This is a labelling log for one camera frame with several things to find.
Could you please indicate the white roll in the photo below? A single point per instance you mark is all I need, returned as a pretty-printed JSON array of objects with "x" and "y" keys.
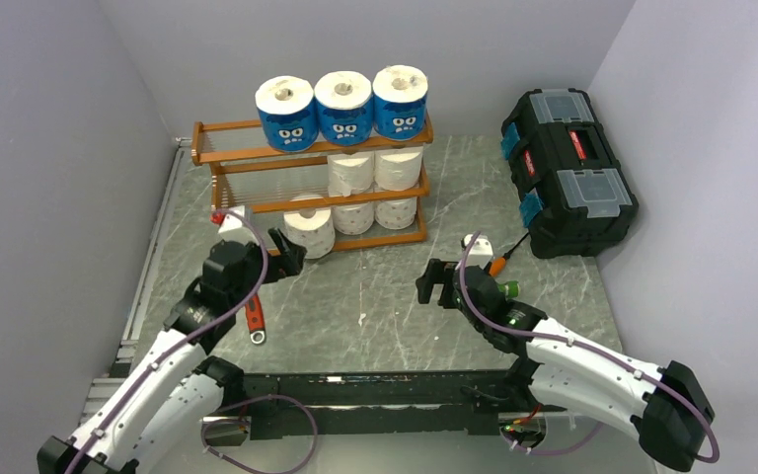
[
  {"x": 353, "y": 219},
  {"x": 311, "y": 228},
  {"x": 350, "y": 174},
  {"x": 396, "y": 214}
]

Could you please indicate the green and white pipe fitting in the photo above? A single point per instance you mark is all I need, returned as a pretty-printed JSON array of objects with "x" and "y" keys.
[{"x": 510, "y": 289}]

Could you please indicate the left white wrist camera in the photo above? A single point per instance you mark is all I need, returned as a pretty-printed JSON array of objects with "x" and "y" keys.
[{"x": 231, "y": 227}]

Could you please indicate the blue roll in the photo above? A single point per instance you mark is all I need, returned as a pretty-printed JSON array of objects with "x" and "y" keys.
[
  {"x": 288, "y": 113},
  {"x": 399, "y": 98},
  {"x": 345, "y": 107}
]

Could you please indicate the red handled tool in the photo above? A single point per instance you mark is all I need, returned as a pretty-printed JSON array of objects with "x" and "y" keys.
[{"x": 255, "y": 321}]

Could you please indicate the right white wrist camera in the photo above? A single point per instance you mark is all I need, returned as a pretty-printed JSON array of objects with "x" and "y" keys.
[{"x": 481, "y": 254}]

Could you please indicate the white roll sideways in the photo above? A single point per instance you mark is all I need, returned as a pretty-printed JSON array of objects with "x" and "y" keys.
[{"x": 397, "y": 169}]

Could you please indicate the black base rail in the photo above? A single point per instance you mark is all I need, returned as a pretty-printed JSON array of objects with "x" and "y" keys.
[{"x": 275, "y": 405}]

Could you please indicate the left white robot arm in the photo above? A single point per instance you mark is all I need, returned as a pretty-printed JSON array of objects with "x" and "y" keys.
[{"x": 180, "y": 380}]

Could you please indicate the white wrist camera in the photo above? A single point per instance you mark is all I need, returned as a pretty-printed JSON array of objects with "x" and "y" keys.
[
  {"x": 231, "y": 227},
  {"x": 481, "y": 254}
]

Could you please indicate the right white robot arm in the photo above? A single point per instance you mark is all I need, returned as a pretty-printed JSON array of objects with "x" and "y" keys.
[{"x": 664, "y": 408}]

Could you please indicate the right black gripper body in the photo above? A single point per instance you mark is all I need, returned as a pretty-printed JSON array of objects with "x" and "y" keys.
[{"x": 440, "y": 273}]

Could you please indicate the black plastic toolbox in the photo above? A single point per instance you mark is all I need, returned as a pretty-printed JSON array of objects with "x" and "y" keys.
[{"x": 574, "y": 198}]

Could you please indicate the orange wooden two-tier shelf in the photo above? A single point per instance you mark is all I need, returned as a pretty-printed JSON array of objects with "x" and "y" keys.
[{"x": 266, "y": 180}]

